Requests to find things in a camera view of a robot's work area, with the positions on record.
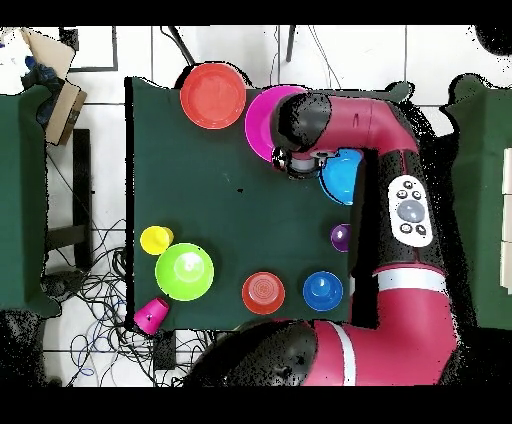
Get purple cup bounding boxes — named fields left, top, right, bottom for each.
left=330, top=223, right=353, bottom=254

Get white boxes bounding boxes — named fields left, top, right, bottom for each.
left=500, top=146, right=512, bottom=296

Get light blue bowl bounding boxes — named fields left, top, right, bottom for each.
left=318, top=148, right=366, bottom=207

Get black floor frame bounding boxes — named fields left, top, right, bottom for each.
left=58, top=25, right=120, bottom=74

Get small dark blue bowl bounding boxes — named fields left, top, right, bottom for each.
left=302, top=271, right=344, bottom=312

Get tangle of black cables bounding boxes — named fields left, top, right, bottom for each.
left=45, top=215, right=209, bottom=387

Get dark green table cloth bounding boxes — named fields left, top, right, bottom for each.
left=124, top=75, right=416, bottom=333

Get yellow cup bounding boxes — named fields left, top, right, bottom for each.
left=139, top=225, right=176, bottom=256

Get small orange bowl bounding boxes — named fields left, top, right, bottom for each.
left=241, top=271, right=287, bottom=316

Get black stool frame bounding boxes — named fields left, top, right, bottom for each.
left=45, top=128, right=94, bottom=274

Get pink cup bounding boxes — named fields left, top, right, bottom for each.
left=132, top=296, right=171, bottom=336

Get black camera tripod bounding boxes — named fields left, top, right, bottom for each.
left=159, top=25, right=298, bottom=67

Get green bowl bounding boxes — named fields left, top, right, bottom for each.
left=154, top=242, right=216, bottom=302

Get large shallow orange bowl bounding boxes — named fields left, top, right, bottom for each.
left=179, top=62, right=248, bottom=131

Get large pink bowl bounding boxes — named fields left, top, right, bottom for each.
left=244, top=84, right=309, bottom=164

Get green cloth covered table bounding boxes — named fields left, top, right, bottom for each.
left=0, top=84, right=62, bottom=319
left=438, top=73, right=512, bottom=331

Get black pedestal leg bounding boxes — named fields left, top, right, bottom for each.
left=39, top=270, right=86, bottom=303

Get brown cardboard box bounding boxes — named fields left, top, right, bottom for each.
left=44, top=79, right=88, bottom=146

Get beige board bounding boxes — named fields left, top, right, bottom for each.
left=19, top=26, right=77, bottom=81

